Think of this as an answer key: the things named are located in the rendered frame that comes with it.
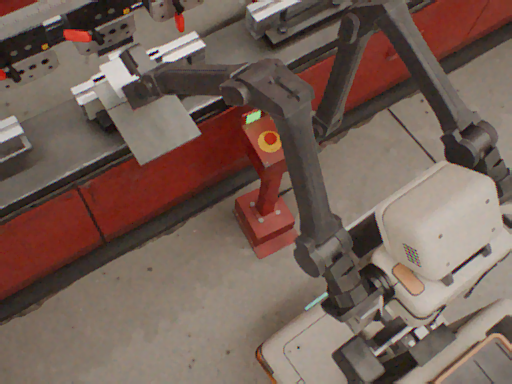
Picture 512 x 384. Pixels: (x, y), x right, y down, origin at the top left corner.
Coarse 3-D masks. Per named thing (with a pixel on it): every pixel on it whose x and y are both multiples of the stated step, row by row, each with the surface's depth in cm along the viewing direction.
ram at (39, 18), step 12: (0, 0) 121; (12, 0) 123; (24, 0) 124; (36, 0) 126; (72, 0) 132; (84, 0) 134; (0, 12) 123; (12, 12) 125; (48, 12) 131; (60, 12) 133; (24, 24) 130; (36, 24) 132; (0, 36) 129
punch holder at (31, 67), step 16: (32, 32) 133; (0, 48) 131; (16, 48) 134; (32, 48) 137; (48, 48) 139; (0, 64) 135; (16, 64) 138; (32, 64) 140; (48, 64) 143; (0, 80) 139; (32, 80) 145
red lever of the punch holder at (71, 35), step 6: (66, 30) 135; (72, 30) 136; (66, 36) 134; (72, 36) 135; (78, 36) 136; (84, 36) 137; (90, 36) 139; (96, 36) 141; (84, 42) 138; (96, 42) 141; (102, 42) 141
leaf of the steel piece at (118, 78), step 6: (114, 72) 168; (120, 72) 168; (126, 72) 168; (108, 78) 167; (114, 78) 167; (120, 78) 167; (126, 78) 167; (132, 78) 167; (114, 84) 166; (120, 84) 166; (120, 90) 166; (120, 96) 165
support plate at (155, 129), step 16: (112, 96) 165; (112, 112) 163; (128, 112) 164; (144, 112) 164; (160, 112) 164; (176, 112) 165; (128, 128) 162; (144, 128) 162; (160, 128) 162; (176, 128) 163; (192, 128) 163; (128, 144) 160; (144, 144) 160; (160, 144) 161; (176, 144) 161; (144, 160) 159
